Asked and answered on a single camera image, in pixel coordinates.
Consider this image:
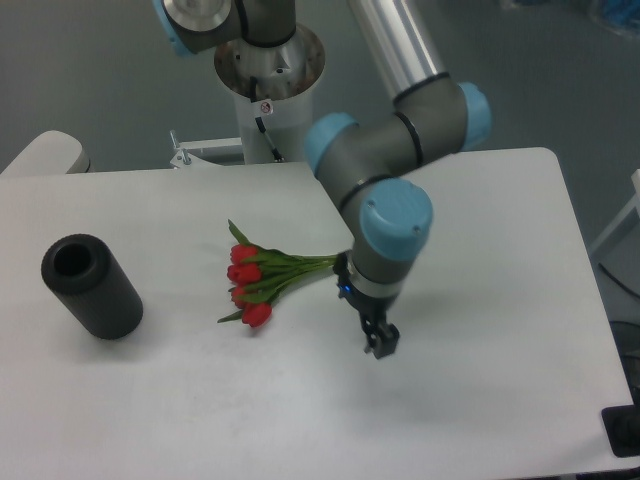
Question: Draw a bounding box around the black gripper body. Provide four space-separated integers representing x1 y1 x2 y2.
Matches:
333 252 400 325

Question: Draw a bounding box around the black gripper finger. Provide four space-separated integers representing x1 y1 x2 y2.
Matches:
369 321 400 359
359 312 376 354

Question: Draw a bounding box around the red tulip bouquet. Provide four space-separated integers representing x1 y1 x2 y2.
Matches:
217 221 345 329

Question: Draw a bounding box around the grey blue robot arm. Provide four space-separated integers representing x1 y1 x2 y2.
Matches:
154 1 492 358

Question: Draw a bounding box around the black table grommet box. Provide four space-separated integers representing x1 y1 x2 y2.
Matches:
601 405 639 458

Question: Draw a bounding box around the black ribbed cylinder vase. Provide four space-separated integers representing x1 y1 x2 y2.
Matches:
41 234 144 340

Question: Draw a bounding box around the white chair armrest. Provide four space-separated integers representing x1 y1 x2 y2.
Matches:
1 130 92 179

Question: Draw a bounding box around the blue plastic bag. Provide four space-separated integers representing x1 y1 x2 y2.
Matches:
589 0 639 37

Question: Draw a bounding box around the black cable right floor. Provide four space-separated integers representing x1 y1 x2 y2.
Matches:
598 260 640 293

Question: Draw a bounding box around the white metal base bracket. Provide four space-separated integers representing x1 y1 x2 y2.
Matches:
169 130 257 169

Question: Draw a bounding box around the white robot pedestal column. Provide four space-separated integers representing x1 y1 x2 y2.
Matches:
214 24 325 164

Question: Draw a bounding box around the white furniture frame right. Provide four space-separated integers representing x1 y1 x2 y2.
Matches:
587 170 639 265

